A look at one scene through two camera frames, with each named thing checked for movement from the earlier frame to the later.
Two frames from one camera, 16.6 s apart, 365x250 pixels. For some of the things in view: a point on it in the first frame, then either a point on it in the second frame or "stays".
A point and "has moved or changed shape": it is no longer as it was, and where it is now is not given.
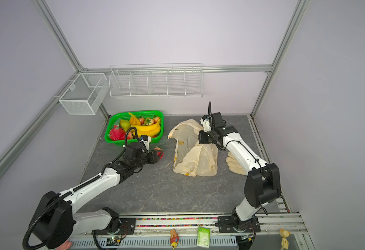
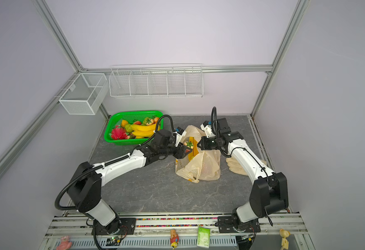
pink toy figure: (65, 246) stays
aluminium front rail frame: (279, 231) stays
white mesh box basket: (85, 95) stays
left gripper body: (150, 158) -> (178, 152)
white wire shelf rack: (160, 80) stays
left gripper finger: (156, 151) -> (185, 148)
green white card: (203, 237) stays
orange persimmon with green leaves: (148, 121) -> (189, 144)
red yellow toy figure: (174, 238) stays
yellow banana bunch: (147, 130) stays
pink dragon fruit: (117, 133) stays
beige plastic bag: (191, 157) has moved or changed shape
